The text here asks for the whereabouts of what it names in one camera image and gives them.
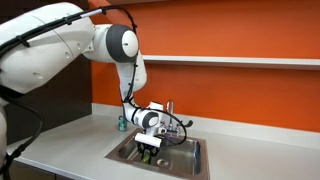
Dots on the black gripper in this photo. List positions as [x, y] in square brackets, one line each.
[142, 147]

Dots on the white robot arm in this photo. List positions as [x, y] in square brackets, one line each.
[37, 45]

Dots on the stainless steel sink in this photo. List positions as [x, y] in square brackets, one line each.
[188, 160]

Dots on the green soda can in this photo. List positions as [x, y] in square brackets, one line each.
[122, 124]

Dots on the white backsplash strip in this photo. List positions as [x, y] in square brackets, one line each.
[293, 137]

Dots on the dark wood cabinet panel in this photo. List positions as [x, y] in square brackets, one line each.
[66, 97]

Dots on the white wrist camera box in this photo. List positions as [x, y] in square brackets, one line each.
[149, 140]

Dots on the chrome faucet with handles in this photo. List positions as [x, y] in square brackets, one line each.
[170, 124]

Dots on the white wall shelf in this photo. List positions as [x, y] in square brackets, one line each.
[245, 62]

